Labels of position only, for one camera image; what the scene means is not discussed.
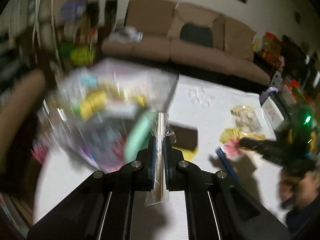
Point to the white tissue box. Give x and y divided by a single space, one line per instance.
274 115

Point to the brown sofa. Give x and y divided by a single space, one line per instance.
161 22

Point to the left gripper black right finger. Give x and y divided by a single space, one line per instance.
180 175

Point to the dark brown sponge block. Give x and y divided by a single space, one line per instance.
185 137

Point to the small yellow sachet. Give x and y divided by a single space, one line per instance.
236 133

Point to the yellow green bag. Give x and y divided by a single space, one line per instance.
78 54

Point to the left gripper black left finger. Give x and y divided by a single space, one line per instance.
138 175

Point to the dark cushion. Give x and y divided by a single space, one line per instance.
197 35

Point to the white plastic six-ring holder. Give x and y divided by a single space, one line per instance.
200 96

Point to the purple tape dispenser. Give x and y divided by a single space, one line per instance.
264 95

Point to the clear bag yellow label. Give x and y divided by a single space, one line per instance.
246 119

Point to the person's right hand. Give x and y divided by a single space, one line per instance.
304 190

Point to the clear plastic packet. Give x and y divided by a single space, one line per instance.
161 132

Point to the large black storage box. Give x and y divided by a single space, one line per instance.
91 111

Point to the white blue glove box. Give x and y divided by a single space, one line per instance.
226 164

